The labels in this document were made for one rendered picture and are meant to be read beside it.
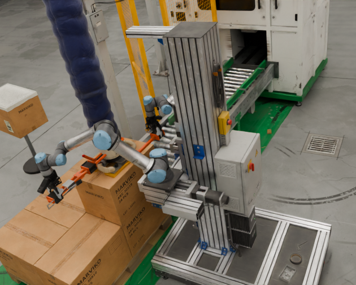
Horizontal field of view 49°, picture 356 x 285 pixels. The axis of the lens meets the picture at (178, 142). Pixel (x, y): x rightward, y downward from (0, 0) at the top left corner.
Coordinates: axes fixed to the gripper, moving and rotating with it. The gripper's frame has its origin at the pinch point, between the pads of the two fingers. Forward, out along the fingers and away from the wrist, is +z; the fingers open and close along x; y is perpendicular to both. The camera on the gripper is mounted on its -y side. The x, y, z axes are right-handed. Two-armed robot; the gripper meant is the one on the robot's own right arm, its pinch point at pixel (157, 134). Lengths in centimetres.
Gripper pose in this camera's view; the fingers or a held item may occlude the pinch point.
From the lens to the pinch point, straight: 319.3
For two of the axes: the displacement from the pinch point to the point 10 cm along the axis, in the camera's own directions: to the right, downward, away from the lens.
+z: 1.5, 8.1, 5.6
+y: -5.4, 5.5, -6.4
